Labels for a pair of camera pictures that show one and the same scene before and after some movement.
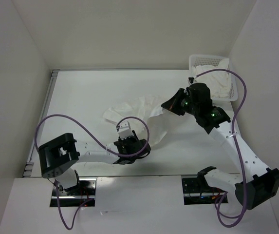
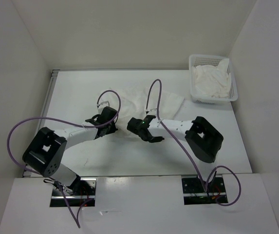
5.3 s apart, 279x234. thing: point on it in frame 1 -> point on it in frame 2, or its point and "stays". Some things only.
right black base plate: [195, 194] stays
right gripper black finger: [173, 103] -> [156, 139]
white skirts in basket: [219, 81] stays
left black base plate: [83, 191] stays
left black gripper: [134, 138] -> [112, 129]
